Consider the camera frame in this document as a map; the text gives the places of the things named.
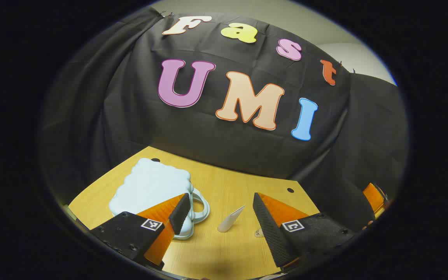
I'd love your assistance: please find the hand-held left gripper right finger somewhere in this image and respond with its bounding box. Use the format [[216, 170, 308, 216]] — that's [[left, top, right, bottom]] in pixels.
[[252, 192, 356, 273]]

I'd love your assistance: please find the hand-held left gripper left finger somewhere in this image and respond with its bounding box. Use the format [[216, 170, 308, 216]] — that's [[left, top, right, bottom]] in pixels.
[[89, 192, 192, 271]]

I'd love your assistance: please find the white skin care tube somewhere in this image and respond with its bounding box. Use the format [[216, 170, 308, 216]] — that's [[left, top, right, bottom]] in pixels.
[[217, 205, 245, 233]]

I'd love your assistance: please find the black backdrop cloth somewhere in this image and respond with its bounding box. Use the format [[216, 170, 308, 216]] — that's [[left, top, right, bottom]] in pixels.
[[39, 6, 409, 234]]

